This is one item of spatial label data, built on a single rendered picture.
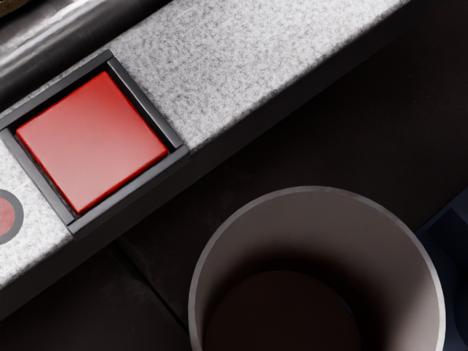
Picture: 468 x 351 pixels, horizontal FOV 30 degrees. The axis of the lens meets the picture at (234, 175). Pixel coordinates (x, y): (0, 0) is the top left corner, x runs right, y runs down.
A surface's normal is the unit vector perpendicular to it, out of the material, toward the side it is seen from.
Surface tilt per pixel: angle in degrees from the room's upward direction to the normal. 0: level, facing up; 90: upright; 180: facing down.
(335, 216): 87
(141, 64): 0
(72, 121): 0
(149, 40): 0
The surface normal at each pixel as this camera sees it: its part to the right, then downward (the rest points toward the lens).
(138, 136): 0.06, -0.31
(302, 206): 0.05, 0.93
